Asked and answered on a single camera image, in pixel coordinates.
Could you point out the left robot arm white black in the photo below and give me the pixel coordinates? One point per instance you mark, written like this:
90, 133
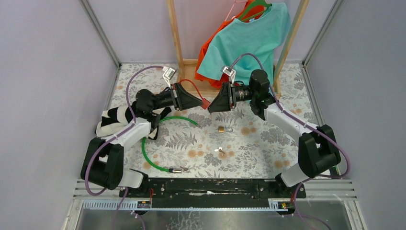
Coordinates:
104, 160

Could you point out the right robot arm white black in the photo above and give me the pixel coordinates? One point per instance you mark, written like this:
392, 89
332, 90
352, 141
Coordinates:
317, 149

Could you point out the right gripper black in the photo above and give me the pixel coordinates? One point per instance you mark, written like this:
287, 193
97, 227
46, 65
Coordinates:
226, 98

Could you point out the teal t-shirt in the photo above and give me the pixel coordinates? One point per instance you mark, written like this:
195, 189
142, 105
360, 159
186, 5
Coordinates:
241, 44

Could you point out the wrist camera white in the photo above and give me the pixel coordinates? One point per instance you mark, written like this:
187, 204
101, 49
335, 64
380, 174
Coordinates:
168, 74
231, 73

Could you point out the green hanger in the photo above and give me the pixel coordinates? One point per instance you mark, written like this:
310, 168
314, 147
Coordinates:
262, 3

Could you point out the black white striped cloth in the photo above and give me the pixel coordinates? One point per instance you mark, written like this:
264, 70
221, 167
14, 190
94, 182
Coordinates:
113, 120

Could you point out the floral table mat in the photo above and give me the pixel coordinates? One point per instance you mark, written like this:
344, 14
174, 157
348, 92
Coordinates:
255, 148

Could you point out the pink hanger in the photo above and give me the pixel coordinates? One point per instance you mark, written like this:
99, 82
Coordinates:
236, 8

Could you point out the red cable lock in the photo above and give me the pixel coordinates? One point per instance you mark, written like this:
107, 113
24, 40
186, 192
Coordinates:
205, 102

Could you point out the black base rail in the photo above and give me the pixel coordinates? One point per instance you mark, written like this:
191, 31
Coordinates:
212, 193

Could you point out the wooden clothes rack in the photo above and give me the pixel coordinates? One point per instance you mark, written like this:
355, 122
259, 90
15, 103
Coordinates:
187, 66

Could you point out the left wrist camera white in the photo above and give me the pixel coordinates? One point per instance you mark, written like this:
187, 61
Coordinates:
168, 74

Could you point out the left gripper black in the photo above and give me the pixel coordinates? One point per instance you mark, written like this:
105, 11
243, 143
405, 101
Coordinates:
181, 98

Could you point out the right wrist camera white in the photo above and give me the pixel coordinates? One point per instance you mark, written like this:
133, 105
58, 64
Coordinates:
231, 73

